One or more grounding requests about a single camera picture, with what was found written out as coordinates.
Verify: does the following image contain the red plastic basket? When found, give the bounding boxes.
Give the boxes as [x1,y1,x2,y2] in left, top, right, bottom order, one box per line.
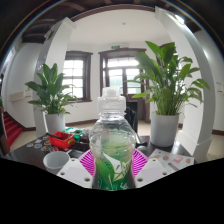
[46,130,76,150]

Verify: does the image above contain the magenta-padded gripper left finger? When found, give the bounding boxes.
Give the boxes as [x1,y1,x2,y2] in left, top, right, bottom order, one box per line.
[56,148,98,189]

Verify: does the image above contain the black chair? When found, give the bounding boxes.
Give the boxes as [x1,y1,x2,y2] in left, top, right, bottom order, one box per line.
[124,99,139,134]

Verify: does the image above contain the printed paper sheet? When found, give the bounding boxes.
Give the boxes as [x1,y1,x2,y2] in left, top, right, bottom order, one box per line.
[148,148,195,173]

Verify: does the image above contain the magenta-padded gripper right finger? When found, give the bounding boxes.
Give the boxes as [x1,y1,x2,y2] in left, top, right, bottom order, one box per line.
[132,148,170,188]

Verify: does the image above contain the dark wooden glazed door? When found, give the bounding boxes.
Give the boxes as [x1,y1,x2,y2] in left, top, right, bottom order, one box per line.
[98,48,151,123]

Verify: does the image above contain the large potted plant, white pot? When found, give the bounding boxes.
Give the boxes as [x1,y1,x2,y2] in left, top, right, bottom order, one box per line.
[128,40,211,148]

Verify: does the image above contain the white wall unit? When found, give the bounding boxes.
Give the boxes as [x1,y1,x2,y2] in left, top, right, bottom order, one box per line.
[215,81,224,94]
[9,89,31,103]

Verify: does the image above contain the clear green-labelled drink bottle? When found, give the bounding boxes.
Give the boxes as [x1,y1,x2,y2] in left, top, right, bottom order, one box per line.
[88,86,138,192]

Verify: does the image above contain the box of small snacks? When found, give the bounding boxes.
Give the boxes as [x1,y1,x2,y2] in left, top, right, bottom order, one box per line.
[74,128,93,151]

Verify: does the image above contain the small potted plant, white pot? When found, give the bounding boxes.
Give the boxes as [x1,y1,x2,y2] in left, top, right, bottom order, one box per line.
[24,63,78,134]

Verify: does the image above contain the bright pillar lamp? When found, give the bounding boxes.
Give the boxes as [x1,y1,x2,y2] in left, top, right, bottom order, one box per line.
[173,13,186,25]

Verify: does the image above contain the white ceramic mug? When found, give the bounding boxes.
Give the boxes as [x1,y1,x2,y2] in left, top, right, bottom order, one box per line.
[42,150,72,174]

